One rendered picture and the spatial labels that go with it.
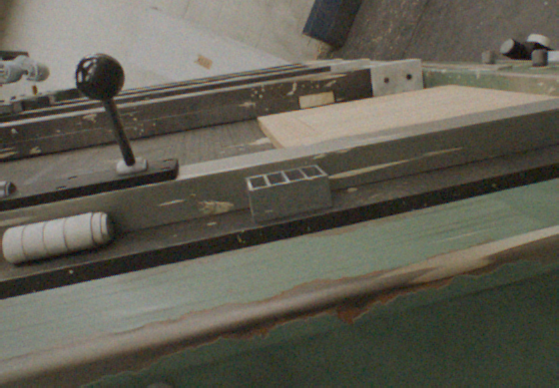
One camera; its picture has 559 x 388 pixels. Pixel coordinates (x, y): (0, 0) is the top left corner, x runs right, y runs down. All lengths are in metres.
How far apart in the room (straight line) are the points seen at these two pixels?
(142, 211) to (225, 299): 0.25
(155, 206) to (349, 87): 0.66
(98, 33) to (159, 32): 1.69
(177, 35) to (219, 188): 4.20
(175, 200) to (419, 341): 0.27
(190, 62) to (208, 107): 3.65
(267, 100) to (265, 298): 0.80
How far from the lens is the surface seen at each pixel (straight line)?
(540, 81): 0.76
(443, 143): 0.47
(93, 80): 0.36
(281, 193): 0.38
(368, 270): 0.19
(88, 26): 6.18
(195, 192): 0.41
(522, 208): 0.24
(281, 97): 0.96
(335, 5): 5.08
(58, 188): 0.44
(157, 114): 0.96
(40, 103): 1.64
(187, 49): 4.58
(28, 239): 0.42
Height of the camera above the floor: 1.37
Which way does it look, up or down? 14 degrees down
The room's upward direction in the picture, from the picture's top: 69 degrees counter-clockwise
